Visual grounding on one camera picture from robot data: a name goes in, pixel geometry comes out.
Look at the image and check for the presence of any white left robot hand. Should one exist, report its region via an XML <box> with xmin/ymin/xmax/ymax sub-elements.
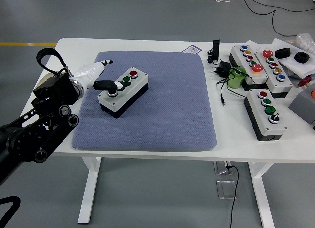
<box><xmin>71</xmin><ymin>59</ymin><xmax>126</xmax><ymax>93</ymax></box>

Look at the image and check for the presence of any grey three-button control box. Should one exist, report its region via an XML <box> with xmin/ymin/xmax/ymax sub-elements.
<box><xmin>97</xmin><ymin>67</ymin><xmax>149</xmax><ymax>119</ymax></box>

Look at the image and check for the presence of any grey five-button control box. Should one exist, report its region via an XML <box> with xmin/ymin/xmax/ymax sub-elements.
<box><xmin>228</xmin><ymin>44</ymin><xmax>269</xmax><ymax>92</ymax></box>
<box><xmin>254</xmin><ymin>48</ymin><xmax>294</xmax><ymax>98</ymax></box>

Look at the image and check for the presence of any grey four-button control box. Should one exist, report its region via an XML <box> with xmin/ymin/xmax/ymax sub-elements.
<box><xmin>243</xmin><ymin>89</ymin><xmax>288</xmax><ymax>142</ymax></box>

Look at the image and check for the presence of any translucent beige dish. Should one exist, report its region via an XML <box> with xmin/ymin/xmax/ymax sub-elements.
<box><xmin>34</xmin><ymin>74</ymin><xmax>54</xmax><ymax>91</ymax></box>

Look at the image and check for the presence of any blue-grey textured mat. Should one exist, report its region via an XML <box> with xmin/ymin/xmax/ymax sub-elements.
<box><xmin>71</xmin><ymin>51</ymin><xmax>218</xmax><ymax>151</ymax></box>

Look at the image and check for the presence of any purple-edged white label card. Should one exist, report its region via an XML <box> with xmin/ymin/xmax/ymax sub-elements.
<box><xmin>182</xmin><ymin>44</ymin><xmax>202</xmax><ymax>55</ymax></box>

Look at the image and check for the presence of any white table leg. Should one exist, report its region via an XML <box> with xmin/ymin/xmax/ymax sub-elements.
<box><xmin>77</xmin><ymin>157</ymin><xmax>102</xmax><ymax>224</ymax></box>
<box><xmin>248</xmin><ymin>162</ymin><xmax>276</xmax><ymax>228</ymax></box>

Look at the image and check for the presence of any black upright stand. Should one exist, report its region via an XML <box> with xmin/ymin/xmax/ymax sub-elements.
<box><xmin>212</xmin><ymin>40</ymin><xmax>221</xmax><ymax>61</ymax></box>

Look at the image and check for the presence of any black power adapter plug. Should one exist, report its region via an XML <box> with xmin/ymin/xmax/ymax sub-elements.
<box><xmin>209</xmin><ymin>61</ymin><xmax>232</xmax><ymax>78</ymax></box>

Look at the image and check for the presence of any green plastic cup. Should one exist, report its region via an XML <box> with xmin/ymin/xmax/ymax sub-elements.
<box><xmin>226</xmin><ymin>67</ymin><xmax>251</xmax><ymax>89</ymax></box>

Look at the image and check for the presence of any white foam sheet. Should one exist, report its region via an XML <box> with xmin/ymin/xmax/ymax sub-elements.
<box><xmin>246</xmin><ymin>38</ymin><xmax>315</xmax><ymax>80</ymax></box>

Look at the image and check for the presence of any red knob part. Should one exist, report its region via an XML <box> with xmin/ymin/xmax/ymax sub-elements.
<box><xmin>298</xmin><ymin>76</ymin><xmax>313</xmax><ymax>88</ymax></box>

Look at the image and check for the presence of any plain grey box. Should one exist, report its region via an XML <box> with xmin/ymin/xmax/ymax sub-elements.
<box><xmin>288</xmin><ymin>83</ymin><xmax>315</xmax><ymax>125</ymax></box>

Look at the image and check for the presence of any clear bubble plastic bag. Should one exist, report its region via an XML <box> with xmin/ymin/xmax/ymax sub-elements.
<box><xmin>295</xmin><ymin>33</ymin><xmax>315</xmax><ymax>57</ymax></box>

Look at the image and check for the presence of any black adapter cord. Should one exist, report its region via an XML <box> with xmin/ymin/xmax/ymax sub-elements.
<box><xmin>216</xmin><ymin>67</ymin><xmax>256</xmax><ymax>106</ymax></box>

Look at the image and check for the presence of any black braided cable loop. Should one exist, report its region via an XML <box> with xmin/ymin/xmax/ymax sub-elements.
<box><xmin>0</xmin><ymin>195</ymin><xmax>22</xmax><ymax>228</ymax></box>

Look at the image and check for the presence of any clear plastic floor bracket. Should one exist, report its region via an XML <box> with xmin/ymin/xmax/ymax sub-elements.
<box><xmin>216</xmin><ymin>180</ymin><xmax>239</xmax><ymax>200</ymax></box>
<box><xmin>213</xmin><ymin>161</ymin><xmax>234</xmax><ymax>176</ymax></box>

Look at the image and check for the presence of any black cable under table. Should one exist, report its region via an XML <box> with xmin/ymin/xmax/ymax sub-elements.
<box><xmin>226</xmin><ymin>165</ymin><xmax>240</xmax><ymax>228</ymax></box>

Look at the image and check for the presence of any black foam ring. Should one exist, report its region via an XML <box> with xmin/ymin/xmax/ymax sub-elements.
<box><xmin>294</xmin><ymin>51</ymin><xmax>310</xmax><ymax>64</ymax></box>
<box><xmin>274</xmin><ymin>48</ymin><xmax>291</xmax><ymax>59</ymax></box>

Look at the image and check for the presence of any black floor cable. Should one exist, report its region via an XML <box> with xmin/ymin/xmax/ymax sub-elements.
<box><xmin>240</xmin><ymin>0</ymin><xmax>315</xmax><ymax>37</ymax></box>

